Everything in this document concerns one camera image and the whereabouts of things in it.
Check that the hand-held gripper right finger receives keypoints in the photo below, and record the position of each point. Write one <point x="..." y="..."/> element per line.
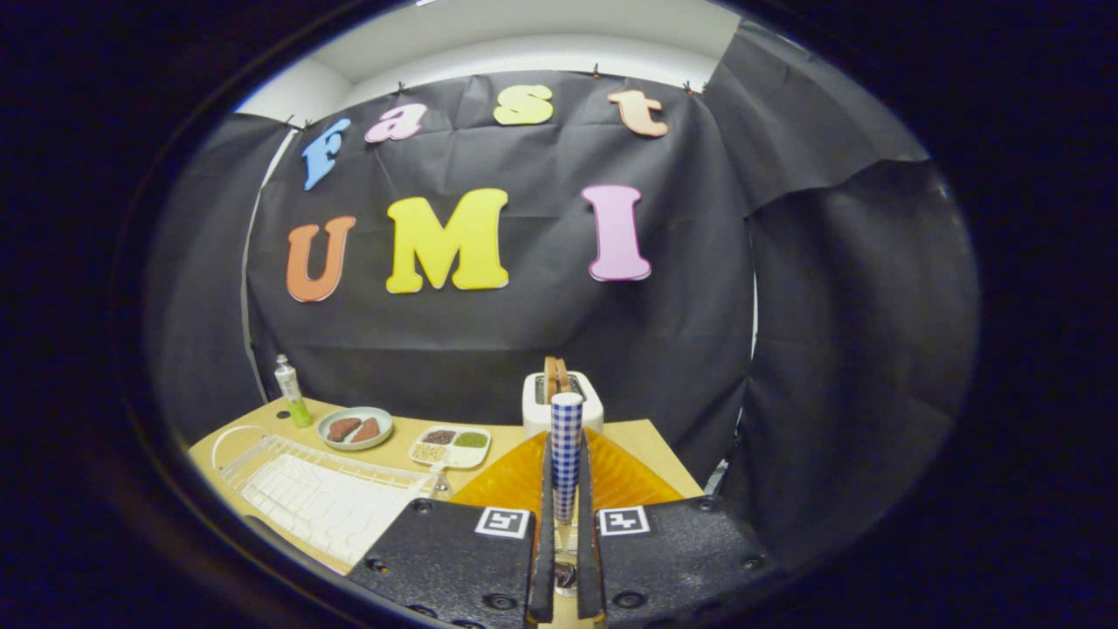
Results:
<point x="587" y="559"/>

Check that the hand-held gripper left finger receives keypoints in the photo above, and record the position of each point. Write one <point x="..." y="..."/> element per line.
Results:
<point x="543" y="559"/>

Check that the light green plate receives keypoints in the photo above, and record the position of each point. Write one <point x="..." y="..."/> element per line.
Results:
<point x="354" y="411"/>

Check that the white divided seed tray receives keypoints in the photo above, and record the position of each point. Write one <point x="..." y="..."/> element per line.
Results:
<point x="467" y="459"/>

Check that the white toaster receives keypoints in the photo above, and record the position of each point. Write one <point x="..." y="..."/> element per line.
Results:
<point x="534" y="411"/>

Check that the brown toast slice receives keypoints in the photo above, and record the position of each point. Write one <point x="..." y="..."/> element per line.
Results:
<point x="552" y="376"/>

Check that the brown meat piece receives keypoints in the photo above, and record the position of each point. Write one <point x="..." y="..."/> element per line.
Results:
<point x="342" y="429"/>
<point x="368" y="431"/>

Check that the white plastic drip tray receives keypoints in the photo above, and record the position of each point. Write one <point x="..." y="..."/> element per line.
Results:
<point x="323" y="507"/>

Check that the black backdrop cloth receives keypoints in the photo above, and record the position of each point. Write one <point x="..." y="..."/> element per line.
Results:
<point x="541" y="332"/>

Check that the green liquid bottle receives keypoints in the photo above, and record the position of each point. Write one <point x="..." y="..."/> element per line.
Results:
<point x="291" y="389"/>

